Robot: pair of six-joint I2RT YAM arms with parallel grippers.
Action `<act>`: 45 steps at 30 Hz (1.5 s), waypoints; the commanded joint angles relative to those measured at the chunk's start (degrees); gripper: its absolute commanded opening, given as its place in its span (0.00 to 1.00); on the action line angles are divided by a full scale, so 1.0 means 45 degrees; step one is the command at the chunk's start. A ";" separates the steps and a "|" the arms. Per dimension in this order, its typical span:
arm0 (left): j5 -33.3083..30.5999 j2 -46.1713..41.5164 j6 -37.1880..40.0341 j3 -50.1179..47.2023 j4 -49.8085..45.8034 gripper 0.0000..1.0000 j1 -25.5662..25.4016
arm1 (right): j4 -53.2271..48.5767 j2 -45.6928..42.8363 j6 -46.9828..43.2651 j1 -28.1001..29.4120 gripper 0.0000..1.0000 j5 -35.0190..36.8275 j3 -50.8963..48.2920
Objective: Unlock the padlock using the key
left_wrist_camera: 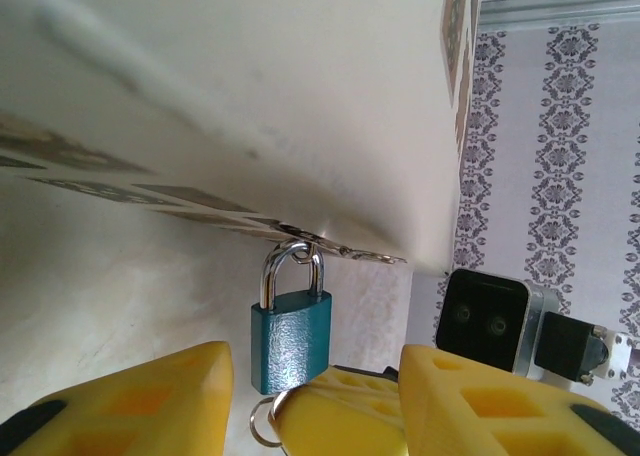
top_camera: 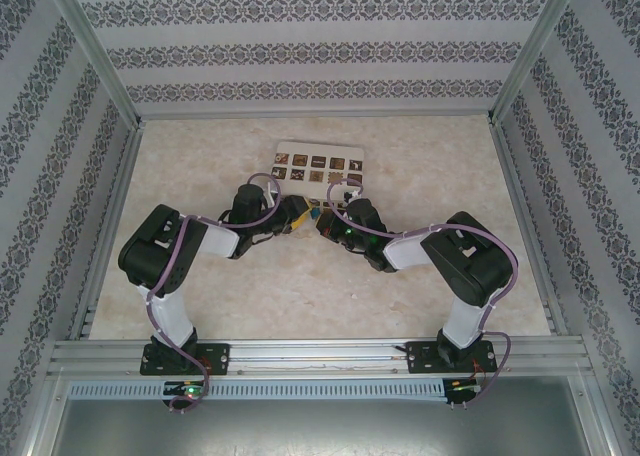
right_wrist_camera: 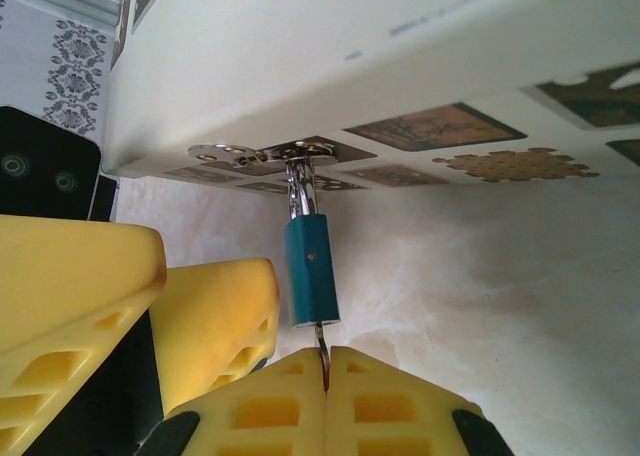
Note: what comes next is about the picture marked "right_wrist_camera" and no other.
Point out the white box with printed pictures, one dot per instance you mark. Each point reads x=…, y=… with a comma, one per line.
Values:
x=300, y=66

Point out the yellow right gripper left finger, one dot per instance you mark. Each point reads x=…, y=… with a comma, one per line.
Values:
x=280, y=386

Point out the silver metal hasp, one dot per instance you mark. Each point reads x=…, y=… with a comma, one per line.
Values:
x=280, y=153

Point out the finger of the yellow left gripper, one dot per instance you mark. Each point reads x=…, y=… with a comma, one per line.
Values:
x=75, y=276
x=215, y=306

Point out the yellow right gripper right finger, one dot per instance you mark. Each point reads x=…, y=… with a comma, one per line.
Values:
x=380, y=391

